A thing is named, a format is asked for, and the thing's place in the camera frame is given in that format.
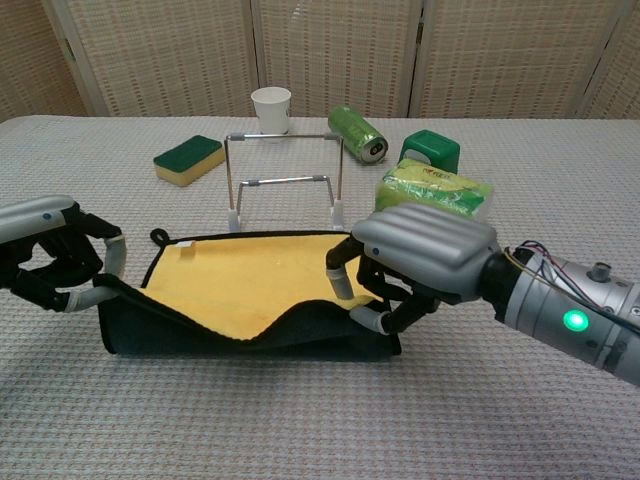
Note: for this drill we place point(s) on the bamboo folding screen panel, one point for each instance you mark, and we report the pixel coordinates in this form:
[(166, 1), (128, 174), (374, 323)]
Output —
[(510, 55), (340, 50), (30, 65), (165, 55), (620, 75)]

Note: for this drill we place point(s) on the green and yellow sponge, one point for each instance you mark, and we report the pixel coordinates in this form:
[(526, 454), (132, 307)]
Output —
[(187, 160)]

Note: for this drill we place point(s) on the yellow black-backed cloth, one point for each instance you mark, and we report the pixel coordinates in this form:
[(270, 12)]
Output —
[(240, 280)]

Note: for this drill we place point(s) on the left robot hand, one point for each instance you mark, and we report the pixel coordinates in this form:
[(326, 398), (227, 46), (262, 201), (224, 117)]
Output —
[(35, 212)]

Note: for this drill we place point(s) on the white paper cup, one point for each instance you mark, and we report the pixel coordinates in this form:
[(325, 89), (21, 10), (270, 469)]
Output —
[(272, 110)]

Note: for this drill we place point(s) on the white woven tablecloth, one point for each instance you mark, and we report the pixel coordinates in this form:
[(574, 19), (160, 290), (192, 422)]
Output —
[(300, 415)]

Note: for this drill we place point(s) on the yellow-green snack packet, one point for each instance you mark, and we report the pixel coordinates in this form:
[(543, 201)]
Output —
[(435, 187)]

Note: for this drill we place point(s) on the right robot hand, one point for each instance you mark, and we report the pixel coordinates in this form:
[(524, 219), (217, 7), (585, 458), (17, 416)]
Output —
[(430, 240)]

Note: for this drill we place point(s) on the green square plastic container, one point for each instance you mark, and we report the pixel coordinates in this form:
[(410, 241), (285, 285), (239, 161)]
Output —
[(430, 145)]

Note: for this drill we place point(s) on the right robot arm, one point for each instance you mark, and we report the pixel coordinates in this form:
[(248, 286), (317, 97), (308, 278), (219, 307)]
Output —
[(550, 305)]

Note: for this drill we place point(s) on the green drink can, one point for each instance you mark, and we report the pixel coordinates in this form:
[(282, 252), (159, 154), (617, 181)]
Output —
[(352, 127)]

